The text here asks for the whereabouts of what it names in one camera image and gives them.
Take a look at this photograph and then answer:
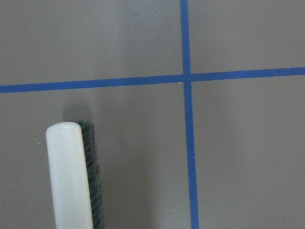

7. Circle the beige hand brush black bristles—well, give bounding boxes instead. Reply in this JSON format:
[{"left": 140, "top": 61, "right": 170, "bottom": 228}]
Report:
[{"left": 46, "top": 122, "right": 104, "bottom": 229}]

